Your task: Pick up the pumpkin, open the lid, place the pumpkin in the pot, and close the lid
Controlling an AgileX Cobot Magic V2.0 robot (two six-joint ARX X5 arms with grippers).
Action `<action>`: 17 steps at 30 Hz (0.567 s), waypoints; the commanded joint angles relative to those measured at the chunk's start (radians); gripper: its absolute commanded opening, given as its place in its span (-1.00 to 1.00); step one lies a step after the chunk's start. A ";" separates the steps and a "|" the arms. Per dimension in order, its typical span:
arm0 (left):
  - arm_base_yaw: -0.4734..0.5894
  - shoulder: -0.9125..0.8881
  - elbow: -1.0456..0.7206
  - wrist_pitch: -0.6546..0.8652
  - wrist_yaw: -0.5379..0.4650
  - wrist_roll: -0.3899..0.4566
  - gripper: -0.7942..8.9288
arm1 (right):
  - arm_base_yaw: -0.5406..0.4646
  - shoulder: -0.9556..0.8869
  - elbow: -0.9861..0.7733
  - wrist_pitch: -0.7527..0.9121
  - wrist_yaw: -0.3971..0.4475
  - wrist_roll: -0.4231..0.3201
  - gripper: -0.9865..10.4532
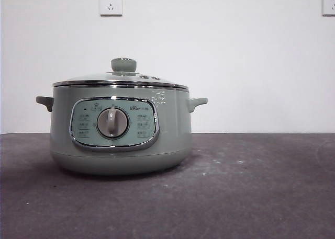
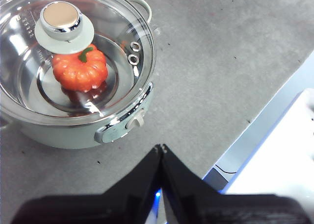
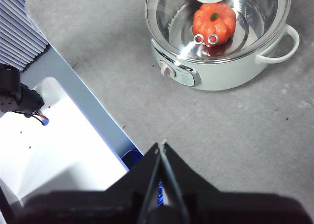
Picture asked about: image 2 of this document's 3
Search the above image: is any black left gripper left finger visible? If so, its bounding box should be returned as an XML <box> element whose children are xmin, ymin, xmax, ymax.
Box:
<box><xmin>10</xmin><ymin>145</ymin><xmax>163</xmax><ymax>224</ymax></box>

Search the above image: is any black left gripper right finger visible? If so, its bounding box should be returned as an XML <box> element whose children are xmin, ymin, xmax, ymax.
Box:
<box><xmin>160</xmin><ymin>143</ymin><xmax>313</xmax><ymax>224</ymax></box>

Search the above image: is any orange toy pumpkin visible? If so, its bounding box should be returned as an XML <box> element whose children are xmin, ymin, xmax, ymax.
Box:
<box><xmin>52</xmin><ymin>44</ymin><xmax>109</xmax><ymax>93</ymax></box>

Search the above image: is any glass lid with green knob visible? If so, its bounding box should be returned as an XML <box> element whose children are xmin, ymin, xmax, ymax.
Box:
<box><xmin>0</xmin><ymin>0</ymin><xmax>157</xmax><ymax>127</ymax></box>

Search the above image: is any pale green electric pot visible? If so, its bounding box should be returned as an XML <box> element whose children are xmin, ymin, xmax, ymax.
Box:
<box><xmin>0</xmin><ymin>0</ymin><xmax>157</xmax><ymax>150</ymax></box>

